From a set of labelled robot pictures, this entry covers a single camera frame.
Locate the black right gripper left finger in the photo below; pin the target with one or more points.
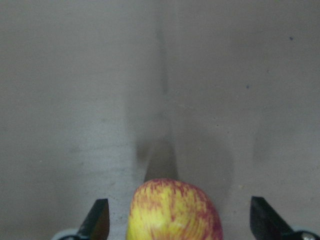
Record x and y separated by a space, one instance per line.
96 225

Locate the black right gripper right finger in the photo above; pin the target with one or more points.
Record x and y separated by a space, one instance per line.
267 224

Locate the red yellow striped apple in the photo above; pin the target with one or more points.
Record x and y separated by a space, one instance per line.
168 209

